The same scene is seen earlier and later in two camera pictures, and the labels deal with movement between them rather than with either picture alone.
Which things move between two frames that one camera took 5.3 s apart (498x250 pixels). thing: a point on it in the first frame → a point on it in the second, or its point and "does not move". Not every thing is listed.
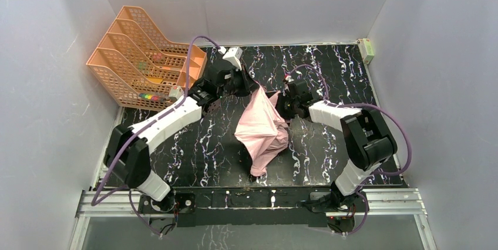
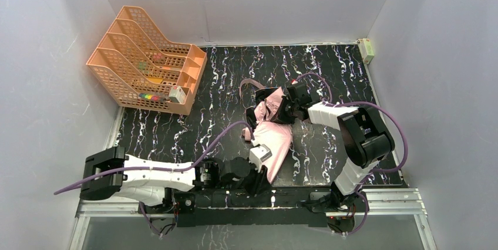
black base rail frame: (208, 208) does not move
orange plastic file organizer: (133, 57) does not move
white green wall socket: (366, 49) does not move
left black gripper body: (241, 84) → (258, 178)
